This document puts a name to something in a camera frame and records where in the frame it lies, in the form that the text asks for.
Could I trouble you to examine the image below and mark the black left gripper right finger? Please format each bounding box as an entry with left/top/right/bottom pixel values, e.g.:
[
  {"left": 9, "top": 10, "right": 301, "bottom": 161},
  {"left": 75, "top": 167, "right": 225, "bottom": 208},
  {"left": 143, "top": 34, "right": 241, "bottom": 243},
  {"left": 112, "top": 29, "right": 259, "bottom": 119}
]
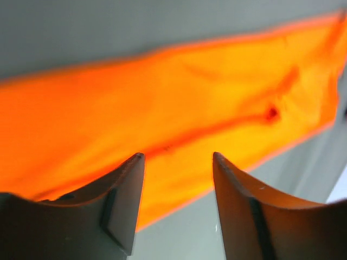
[{"left": 213, "top": 152, "right": 346, "bottom": 259}]

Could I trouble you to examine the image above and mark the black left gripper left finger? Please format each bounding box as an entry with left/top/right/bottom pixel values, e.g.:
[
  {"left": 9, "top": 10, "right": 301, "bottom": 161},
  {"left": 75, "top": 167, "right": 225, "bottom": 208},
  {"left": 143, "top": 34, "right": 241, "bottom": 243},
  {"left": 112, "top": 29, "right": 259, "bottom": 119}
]
[{"left": 1, "top": 153, "right": 145, "bottom": 259}]

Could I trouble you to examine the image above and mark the orange t shirt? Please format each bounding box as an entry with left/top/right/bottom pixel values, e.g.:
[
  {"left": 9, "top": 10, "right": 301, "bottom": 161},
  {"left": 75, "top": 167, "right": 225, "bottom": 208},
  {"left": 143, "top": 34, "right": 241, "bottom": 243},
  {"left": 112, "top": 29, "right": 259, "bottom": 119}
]
[{"left": 1, "top": 12, "right": 346, "bottom": 229}]

